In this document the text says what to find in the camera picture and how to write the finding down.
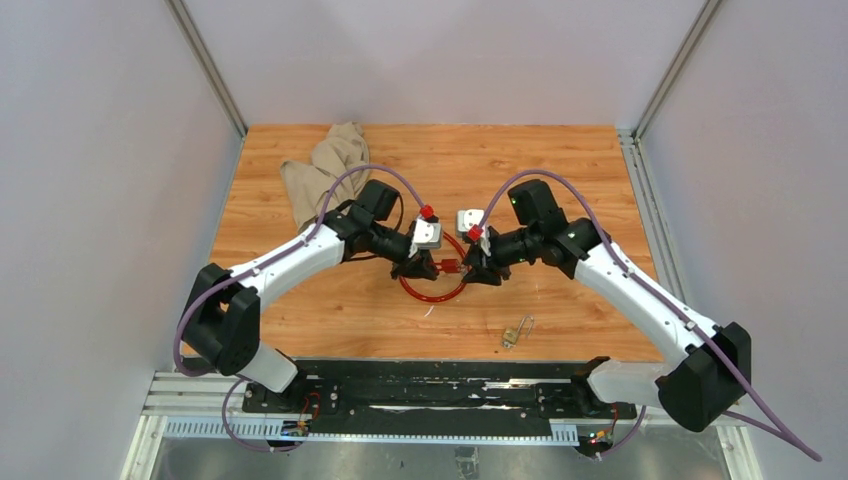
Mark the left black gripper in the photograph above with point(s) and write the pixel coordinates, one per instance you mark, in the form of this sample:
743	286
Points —
420	265

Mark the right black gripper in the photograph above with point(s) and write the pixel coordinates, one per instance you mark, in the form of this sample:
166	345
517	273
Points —
488	271

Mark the red cable lock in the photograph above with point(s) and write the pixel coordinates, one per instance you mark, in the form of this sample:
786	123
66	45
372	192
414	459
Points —
447	288

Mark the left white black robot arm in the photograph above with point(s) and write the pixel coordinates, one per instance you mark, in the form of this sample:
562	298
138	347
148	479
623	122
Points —
221	321

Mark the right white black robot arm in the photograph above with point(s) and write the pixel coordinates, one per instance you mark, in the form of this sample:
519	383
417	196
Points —
704	364

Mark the brass padlock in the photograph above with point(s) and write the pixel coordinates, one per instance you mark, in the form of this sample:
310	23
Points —
511	335

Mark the beige cloth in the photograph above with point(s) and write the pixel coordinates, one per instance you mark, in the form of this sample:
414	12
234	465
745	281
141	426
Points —
343	148

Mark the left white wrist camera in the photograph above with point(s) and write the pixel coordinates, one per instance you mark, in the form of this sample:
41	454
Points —
426	231

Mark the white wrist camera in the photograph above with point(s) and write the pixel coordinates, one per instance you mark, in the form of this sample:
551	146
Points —
426	231
473	230

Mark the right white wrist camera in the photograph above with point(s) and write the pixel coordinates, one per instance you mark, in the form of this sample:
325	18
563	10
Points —
473	230

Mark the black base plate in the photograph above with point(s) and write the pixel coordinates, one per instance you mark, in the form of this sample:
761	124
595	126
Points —
436	400

